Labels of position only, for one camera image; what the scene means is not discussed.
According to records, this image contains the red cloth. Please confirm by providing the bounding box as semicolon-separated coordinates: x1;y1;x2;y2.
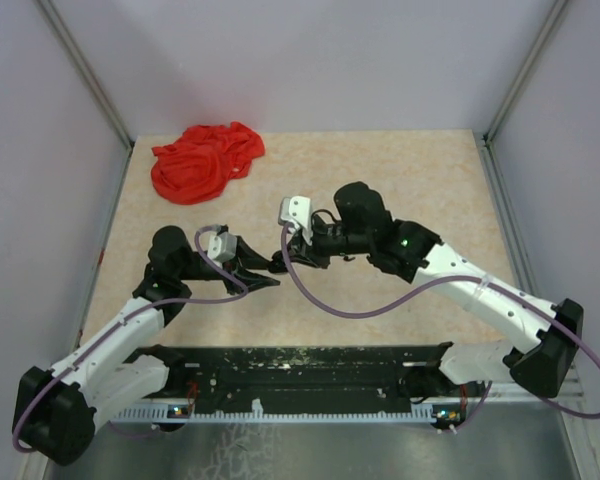
150;121;266;206

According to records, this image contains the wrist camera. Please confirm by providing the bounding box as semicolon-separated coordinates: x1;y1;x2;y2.
207;231;238;265
278;196;313;245

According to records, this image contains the black earbud case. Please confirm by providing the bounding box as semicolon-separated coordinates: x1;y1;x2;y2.
268;251;288;275

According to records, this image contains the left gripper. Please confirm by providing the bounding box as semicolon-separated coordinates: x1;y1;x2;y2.
177;235;281;295

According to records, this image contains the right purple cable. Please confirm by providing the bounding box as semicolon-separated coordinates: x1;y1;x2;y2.
281;219;600;435

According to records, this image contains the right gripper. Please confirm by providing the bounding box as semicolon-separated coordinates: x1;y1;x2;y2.
283;218;372;270

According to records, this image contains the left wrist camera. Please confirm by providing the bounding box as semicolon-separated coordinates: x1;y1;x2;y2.
207;231;238;265

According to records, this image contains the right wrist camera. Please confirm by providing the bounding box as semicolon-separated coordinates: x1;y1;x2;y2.
278;196;313;245

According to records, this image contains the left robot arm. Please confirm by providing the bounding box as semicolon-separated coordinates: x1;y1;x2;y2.
12;225;278;466

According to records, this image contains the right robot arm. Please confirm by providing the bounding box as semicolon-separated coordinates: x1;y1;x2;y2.
274;182;584;399

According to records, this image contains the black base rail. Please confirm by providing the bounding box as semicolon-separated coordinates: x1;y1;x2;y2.
130;344;485;414

